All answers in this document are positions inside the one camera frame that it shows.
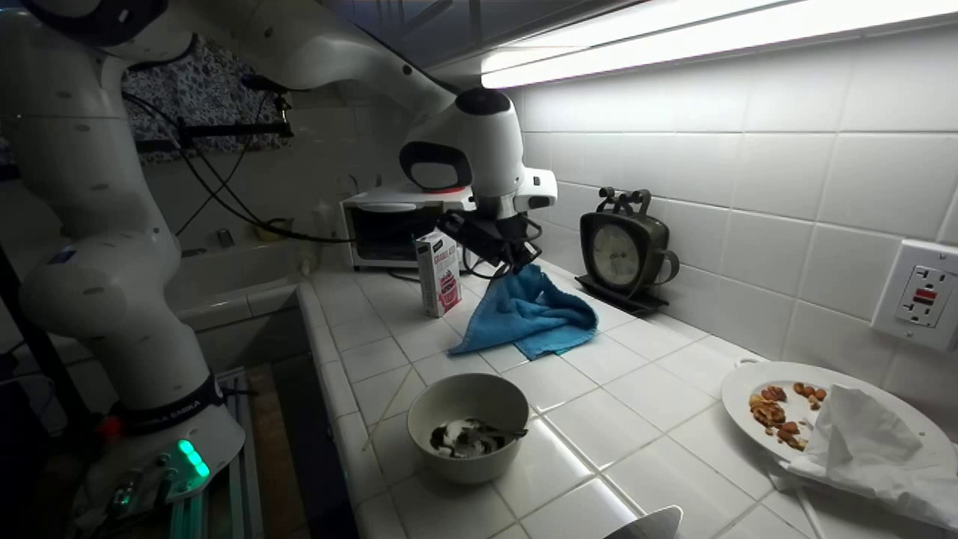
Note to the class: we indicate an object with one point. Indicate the dark speckled wall board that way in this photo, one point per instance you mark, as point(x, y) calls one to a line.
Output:
point(210, 95)

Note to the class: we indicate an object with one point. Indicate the blue terry cloth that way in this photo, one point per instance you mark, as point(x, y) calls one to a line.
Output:
point(526, 315)

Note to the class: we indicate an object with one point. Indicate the brown food pieces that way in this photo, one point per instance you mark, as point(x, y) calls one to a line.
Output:
point(775, 409)

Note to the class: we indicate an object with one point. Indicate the yellow sponge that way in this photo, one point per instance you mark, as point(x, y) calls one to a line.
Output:
point(272, 231)

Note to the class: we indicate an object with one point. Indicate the under-cabinet light strip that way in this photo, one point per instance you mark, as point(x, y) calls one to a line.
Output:
point(700, 33)

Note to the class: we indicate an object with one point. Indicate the white pink carton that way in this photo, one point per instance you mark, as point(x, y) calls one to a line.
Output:
point(438, 280)

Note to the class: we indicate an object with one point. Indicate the black vintage alarm clock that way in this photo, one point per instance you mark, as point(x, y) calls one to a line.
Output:
point(617, 256)

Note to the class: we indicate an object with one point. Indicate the white sink basin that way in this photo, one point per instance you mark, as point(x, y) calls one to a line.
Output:
point(234, 280)

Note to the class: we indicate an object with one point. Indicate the white curved object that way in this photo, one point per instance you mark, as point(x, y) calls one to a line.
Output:
point(649, 526)

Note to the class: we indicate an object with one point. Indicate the white wall outlet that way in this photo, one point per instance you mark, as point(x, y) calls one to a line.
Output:
point(924, 294)

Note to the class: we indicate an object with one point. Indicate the crumpled white napkin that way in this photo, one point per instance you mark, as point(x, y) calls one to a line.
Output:
point(870, 439)

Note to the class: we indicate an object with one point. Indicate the white dinner plate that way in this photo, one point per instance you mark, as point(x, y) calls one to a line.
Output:
point(745, 400)

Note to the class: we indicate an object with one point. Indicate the grey ceramic bowl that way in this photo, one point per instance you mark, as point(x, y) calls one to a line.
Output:
point(468, 409)

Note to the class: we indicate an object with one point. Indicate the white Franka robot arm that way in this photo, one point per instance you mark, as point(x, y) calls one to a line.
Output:
point(92, 198)

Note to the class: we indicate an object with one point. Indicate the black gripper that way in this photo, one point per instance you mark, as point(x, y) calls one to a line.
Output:
point(495, 238)

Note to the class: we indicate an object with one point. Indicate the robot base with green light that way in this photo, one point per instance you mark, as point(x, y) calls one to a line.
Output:
point(159, 469)

